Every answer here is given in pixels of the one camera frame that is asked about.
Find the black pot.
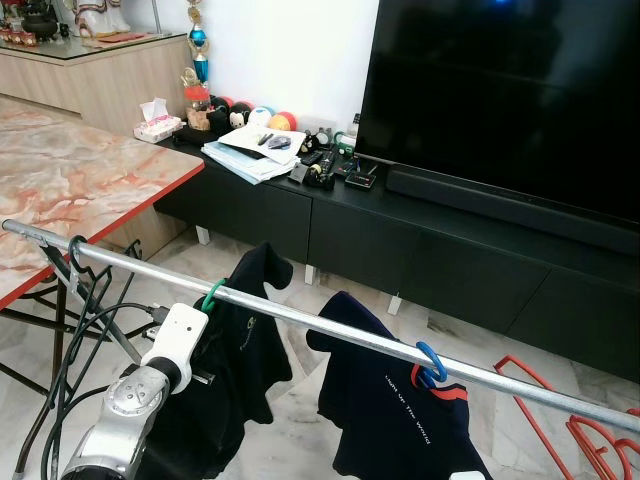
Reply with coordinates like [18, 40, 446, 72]
[20, 5, 63, 41]

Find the black flat television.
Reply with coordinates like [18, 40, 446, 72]
[355, 0, 640, 223]

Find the black TV console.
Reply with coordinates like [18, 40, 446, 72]
[155, 135, 640, 383]

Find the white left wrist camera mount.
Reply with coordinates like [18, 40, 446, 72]
[140, 303, 209, 388]

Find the stack of white papers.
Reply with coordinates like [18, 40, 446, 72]
[202, 125, 305, 187]

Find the blue hanger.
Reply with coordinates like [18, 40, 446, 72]
[412, 341, 449, 391]

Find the black tape dispenser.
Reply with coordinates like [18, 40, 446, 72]
[305, 158, 339, 191]

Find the black soundbar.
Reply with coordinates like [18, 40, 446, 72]
[385, 167, 640, 257]

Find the orange ball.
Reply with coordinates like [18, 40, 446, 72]
[268, 110, 299, 133]

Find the navy t-shirt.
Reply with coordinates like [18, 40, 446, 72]
[307, 292, 493, 480]

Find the jar with red lid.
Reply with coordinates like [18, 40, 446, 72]
[185, 80, 216, 132]

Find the small black electronic box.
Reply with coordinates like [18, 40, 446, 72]
[343, 165, 380, 191]

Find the red hanger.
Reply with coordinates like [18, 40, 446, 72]
[495, 355, 640, 480]

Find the white figurine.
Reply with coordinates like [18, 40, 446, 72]
[55, 0, 131, 39]

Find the green hanger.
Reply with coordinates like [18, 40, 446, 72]
[200, 277, 227, 314]

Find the black shirt small chest logo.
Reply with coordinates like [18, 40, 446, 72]
[130, 243, 295, 480]

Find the pink tissue pack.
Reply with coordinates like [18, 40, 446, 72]
[133, 98, 185, 141]

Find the marble pattern folding table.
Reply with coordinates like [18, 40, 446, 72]
[0, 97, 207, 396]

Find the tall blue gold trophy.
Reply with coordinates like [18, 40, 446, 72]
[185, 0, 214, 86]

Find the dark wire hanger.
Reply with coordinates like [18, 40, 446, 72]
[40, 234, 141, 351]

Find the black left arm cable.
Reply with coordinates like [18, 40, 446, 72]
[40, 270, 169, 471]

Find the light wooden sideboard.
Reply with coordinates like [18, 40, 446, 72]
[0, 33, 193, 263]

